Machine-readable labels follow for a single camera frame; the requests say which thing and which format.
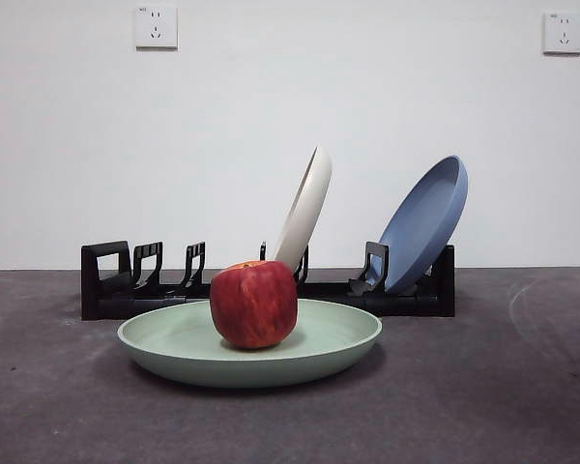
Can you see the red apple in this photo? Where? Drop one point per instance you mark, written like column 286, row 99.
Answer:
column 253, row 304

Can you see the green plate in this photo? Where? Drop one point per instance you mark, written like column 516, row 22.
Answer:
column 181, row 357

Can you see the cream white plate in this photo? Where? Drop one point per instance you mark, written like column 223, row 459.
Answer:
column 306, row 208

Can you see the blue plate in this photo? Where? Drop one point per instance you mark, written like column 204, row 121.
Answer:
column 422, row 227

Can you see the black plate rack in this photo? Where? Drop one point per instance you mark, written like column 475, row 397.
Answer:
column 90, row 290

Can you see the white wall socket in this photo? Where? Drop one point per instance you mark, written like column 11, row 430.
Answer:
column 156, row 27
column 562, row 33

